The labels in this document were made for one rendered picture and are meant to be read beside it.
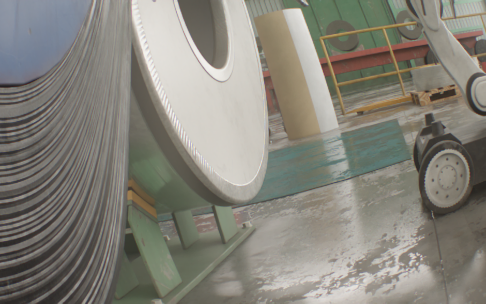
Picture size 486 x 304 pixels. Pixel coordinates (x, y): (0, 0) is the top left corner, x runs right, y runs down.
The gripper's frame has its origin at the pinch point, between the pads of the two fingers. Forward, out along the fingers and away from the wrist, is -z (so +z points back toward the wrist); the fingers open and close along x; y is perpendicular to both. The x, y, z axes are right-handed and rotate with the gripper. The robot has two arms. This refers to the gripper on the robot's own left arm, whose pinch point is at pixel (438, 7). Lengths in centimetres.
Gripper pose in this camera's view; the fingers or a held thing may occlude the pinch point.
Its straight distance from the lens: 166.7
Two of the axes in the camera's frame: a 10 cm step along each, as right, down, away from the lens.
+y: -2.1, 1.1, -9.7
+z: -0.7, -9.9, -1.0
